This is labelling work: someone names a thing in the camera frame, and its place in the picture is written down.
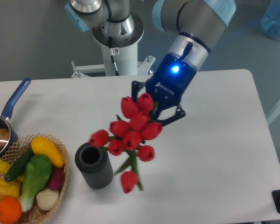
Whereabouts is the dark grey ribbed vase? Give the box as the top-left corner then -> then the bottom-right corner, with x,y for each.
75,142 -> 113,189

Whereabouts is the yellow squash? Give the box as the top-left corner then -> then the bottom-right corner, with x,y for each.
31,136 -> 65,168

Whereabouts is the brown bread roll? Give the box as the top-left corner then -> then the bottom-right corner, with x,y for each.
0,128 -> 9,149

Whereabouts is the blue handled saucepan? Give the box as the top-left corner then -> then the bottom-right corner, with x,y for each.
0,77 -> 31,157

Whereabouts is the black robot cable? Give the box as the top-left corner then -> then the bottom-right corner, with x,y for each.
108,36 -> 120,77

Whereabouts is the dark green cucumber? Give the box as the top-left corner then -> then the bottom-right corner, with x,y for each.
5,148 -> 35,182

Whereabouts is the small yellow banana pepper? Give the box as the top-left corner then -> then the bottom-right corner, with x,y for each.
0,158 -> 12,175

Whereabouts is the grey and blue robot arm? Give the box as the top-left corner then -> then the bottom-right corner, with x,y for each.
65,0 -> 236,126

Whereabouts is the white garlic bulb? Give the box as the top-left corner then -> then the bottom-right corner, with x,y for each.
36,188 -> 59,211

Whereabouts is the woven wicker basket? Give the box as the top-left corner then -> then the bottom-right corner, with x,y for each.
0,134 -> 70,224

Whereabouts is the red tulip bouquet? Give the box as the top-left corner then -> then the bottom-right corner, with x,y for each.
89,93 -> 163,194

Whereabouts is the blue plastic bag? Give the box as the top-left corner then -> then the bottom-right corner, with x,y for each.
260,0 -> 280,40

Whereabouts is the green bok choy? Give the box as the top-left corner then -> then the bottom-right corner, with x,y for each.
18,154 -> 53,212

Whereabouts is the yellow bumpy gourd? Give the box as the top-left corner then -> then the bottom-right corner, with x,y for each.
0,178 -> 21,201

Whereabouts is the orange fruit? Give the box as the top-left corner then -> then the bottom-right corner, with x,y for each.
0,196 -> 22,224

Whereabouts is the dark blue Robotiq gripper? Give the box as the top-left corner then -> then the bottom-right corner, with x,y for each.
131,54 -> 196,127

